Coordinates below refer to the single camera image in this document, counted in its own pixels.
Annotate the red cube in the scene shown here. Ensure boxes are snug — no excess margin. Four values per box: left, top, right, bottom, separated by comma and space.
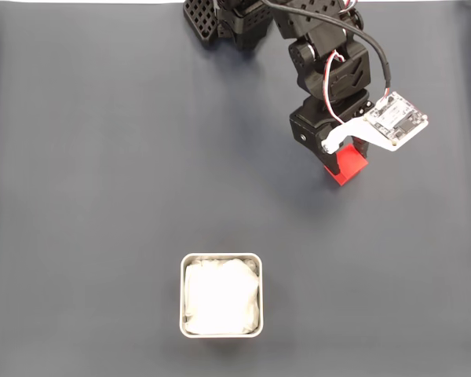
323, 143, 369, 187

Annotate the square metal box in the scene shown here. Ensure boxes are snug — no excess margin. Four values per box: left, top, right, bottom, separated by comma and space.
179, 252, 265, 339

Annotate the white tissue paper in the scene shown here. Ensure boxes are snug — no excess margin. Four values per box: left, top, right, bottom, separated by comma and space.
184, 257, 260, 336

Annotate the dark grey table mat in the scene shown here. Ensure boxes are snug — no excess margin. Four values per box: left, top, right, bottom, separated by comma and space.
0, 2, 471, 377

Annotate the red white servo cable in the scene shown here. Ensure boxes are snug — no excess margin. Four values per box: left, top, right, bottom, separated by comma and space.
322, 49, 349, 126

